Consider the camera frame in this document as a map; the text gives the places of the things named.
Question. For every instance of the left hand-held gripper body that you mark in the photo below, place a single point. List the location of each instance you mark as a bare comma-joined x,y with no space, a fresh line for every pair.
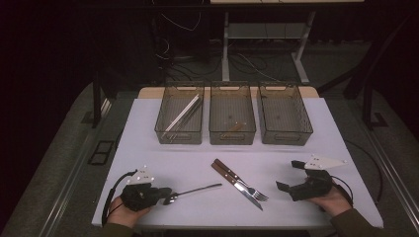
138,196

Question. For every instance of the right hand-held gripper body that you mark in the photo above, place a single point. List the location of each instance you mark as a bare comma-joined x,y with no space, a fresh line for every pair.
314,187

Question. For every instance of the metal spoon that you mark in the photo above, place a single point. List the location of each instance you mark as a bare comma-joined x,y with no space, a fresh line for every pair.
197,190

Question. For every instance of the transparent brown plastic bin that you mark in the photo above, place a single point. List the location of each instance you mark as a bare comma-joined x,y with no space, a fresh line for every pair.
232,112
179,131
283,115

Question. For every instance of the white chopstick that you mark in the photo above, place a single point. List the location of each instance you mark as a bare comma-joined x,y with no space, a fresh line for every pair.
180,113

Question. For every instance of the metal chopsticks pair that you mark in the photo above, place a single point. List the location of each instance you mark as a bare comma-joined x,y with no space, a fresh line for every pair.
183,114

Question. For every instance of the person's left hand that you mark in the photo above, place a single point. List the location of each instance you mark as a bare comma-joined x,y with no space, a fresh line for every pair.
123,215

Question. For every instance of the person's right hand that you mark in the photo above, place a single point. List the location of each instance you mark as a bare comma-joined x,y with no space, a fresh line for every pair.
334,203

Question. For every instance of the black metal stand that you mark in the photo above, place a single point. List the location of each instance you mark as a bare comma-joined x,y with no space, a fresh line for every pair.
367,105
96,105

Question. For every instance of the black floor frame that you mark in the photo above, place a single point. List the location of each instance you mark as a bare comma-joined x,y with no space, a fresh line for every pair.
100,152

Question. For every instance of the metal floor rail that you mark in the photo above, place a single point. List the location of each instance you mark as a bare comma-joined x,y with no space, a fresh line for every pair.
393,174
64,197

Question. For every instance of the white metal desk frame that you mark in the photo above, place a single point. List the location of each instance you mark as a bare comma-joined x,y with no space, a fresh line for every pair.
225,49

